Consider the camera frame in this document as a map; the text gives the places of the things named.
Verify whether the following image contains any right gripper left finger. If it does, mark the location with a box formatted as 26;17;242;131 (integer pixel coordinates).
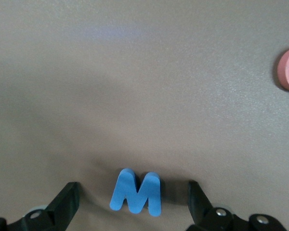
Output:
21;181;80;231

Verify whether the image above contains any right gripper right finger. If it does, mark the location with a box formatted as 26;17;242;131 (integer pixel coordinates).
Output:
185;180;237;231

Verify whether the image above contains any blue foam uppercase M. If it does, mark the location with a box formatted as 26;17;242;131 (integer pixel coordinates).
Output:
109;167;162;217

